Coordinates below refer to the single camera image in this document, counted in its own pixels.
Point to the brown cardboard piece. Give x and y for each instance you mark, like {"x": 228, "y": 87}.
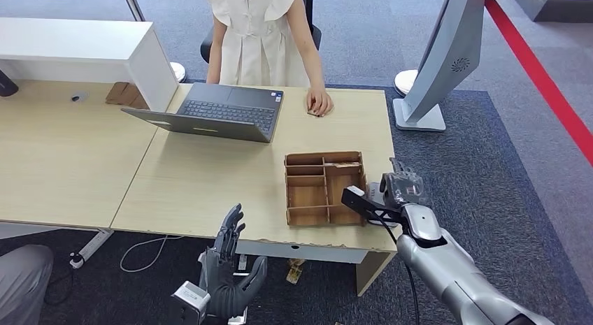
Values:
{"x": 122, "y": 94}

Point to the white card reader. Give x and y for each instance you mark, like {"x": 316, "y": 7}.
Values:
{"x": 373, "y": 195}

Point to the white desk shelf unit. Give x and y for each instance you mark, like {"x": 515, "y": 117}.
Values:
{"x": 83, "y": 46}

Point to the grey open laptop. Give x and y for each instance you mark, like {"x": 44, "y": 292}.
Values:
{"x": 222, "y": 113}

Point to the grey metal pole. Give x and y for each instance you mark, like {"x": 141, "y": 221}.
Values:
{"x": 133, "y": 5}

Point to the light wood desk leg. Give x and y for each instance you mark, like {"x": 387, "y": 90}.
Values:
{"x": 370, "y": 272}

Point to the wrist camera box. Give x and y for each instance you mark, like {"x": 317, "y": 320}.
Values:
{"x": 354, "y": 192}
{"x": 190, "y": 297}

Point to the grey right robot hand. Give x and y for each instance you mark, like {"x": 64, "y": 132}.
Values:
{"x": 405, "y": 188}

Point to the person's left forearm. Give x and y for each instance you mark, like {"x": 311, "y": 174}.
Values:
{"x": 313, "y": 60}

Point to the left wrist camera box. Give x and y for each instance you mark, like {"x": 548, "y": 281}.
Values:
{"x": 190, "y": 297}

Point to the brown wooden organizer tray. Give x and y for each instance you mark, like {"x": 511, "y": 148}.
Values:
{"x": 306, "y": 193}

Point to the white round stand base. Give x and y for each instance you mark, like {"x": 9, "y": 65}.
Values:
{"x": 406, "y": 80}
{"x": 178, "y": 71}

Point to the person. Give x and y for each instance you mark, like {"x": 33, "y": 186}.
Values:
{"x": 259, "y": 45}

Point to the display wall with lit strip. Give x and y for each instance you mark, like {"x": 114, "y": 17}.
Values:
{"x": 556, "y": 10}

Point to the bystander's leg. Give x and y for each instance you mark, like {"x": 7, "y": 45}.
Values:
{"x": 23, "y": 286}

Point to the white paper tag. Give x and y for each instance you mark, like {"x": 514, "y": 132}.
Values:
{"x": 242, "y": 262}

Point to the black desk object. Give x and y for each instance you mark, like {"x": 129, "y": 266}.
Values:
{"x": 5, "y": 87}

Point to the white power strip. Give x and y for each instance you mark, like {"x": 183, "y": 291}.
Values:
{"x": 92, "y": 246}

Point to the person's right forearm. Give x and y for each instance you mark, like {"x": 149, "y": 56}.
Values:
{"x": 214, "y": 54}

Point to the person's left hand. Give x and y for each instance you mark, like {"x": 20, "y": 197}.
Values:
{"x": 320, "y": 100}

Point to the dark blue floor rug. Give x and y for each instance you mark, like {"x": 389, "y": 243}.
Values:
{"x": 463, "y": 184}

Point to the white desk underframe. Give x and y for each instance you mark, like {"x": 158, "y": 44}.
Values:
{"x": 324, "y": 254}

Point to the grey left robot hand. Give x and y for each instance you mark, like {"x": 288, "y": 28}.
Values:
{"x": 227, "y": 290}

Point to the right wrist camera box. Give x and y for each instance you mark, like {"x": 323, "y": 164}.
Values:
{"x": 354, "y": 192}

